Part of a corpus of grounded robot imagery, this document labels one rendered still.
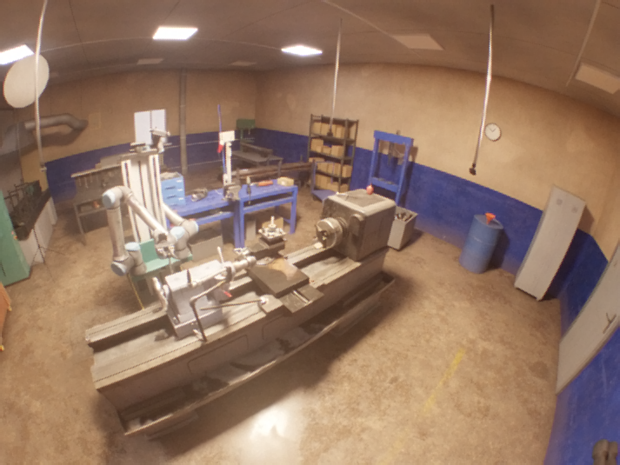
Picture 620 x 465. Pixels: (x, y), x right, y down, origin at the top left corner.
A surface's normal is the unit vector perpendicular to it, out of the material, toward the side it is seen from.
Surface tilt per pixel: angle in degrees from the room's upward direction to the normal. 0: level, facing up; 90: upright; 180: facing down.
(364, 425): 0
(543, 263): 90
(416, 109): 90
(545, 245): 90
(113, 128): 90
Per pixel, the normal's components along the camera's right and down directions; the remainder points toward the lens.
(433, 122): -0.73, 0.25
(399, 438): 0.08, -0.88
